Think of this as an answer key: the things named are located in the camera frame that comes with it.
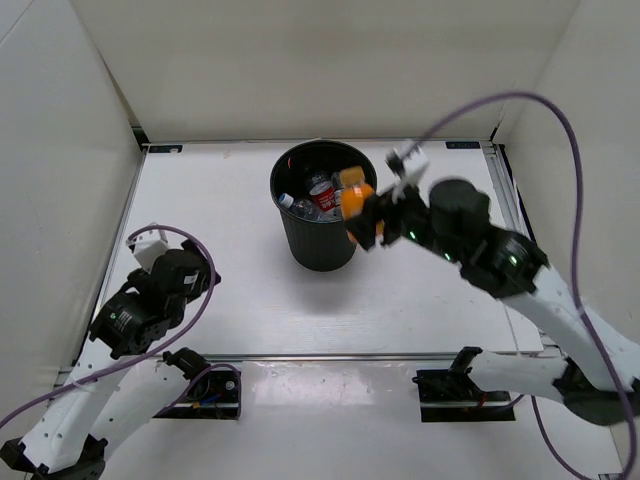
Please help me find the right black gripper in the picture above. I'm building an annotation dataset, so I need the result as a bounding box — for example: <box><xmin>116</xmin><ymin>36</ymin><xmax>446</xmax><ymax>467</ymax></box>
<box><xmin>340</xmin><ymin>171</ymin><xmax>460</xmax><ymax>264</ymax></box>

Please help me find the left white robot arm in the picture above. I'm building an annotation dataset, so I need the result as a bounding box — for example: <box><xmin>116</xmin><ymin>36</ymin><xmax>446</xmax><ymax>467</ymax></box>
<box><xmin>1</xmin><ymin>239</ymin><xmax>221</xmax><ymax>479</ymax></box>

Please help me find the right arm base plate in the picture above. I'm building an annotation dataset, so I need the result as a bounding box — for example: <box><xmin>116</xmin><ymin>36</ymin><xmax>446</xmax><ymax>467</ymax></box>
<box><xmin>412</xmin><ymin>347</ymin><xmax>516</xmax><ymax>423</ymax></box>

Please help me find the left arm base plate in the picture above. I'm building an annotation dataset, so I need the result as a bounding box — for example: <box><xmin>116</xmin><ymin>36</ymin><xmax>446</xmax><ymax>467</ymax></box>
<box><xmin>155</xmin><ymin>347</ymin><xmax>242</xmax><ymax>420</ymax></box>

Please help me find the black plastic bin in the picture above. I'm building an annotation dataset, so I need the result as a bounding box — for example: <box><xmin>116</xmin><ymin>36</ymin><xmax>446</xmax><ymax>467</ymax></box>
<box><xmin>270</xmin><ymin>140</ymin><xmax>377</xmax><ymax>272</ymax></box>

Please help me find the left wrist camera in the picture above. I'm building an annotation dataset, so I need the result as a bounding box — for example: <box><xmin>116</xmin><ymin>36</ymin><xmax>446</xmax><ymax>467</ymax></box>
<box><xmin>126</xmin><ymin>230</ymin><xmax>169</xmax><ymax>273</ymax></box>

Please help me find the clear bottle black cap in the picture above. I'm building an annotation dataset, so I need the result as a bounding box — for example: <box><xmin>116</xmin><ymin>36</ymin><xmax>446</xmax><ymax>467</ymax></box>
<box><xmin>331</xmin><ymin>171</ymin><xmax>344</xmax><ymax>192</ymax></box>

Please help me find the clear bottle red label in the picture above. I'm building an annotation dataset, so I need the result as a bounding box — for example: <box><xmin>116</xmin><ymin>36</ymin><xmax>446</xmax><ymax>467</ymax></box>
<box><xmin>305</xmin><ymin>171</ymin><xmax>337</xmax><ymax>215</ymax></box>

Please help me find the clear unlabelled plastic bottle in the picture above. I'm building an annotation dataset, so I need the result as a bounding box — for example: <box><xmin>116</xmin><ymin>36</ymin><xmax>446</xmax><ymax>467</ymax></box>
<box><xmin>316</xmin><ymin>208</ymin><xmax>343</xmax><ymax>223</ymax></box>

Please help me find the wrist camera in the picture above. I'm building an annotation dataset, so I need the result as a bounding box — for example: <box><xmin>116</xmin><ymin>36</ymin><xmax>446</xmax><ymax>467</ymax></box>
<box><xmin>385</xmin><ymin>141</ymin><xmax>431</xmax><ymax>187</ymax></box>
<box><xmin>126</xmin><ymin>230</ymin><xmax>169</xmax><ymax>273</ymax></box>

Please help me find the orange juice bottle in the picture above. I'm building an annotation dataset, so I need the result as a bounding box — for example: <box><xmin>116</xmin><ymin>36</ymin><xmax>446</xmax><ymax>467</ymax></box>
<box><xmin>339</xmin><ymin>166</ymin><xmax>375</xmax><ymax>223</ymax></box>

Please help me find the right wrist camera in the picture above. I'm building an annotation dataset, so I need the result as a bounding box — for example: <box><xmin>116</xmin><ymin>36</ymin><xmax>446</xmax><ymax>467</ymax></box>
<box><xmin>385</xmin><ymin>141</ymin><xmax>431</xmax><ymax>187</ymax></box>

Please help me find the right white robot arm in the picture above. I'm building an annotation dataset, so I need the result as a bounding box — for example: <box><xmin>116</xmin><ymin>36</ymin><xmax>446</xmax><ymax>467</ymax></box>
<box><xmin>342</xmin><ymin>178</ymin><xmax>639</xmax><ymax>426</ymax></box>

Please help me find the clear bottle blue label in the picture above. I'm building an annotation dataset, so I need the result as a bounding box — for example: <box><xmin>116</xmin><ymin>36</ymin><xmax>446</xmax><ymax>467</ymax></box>
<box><xmin>278</xmin><ymin>193</ymin><xmax>319</xmax><ymax>222</ymax></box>

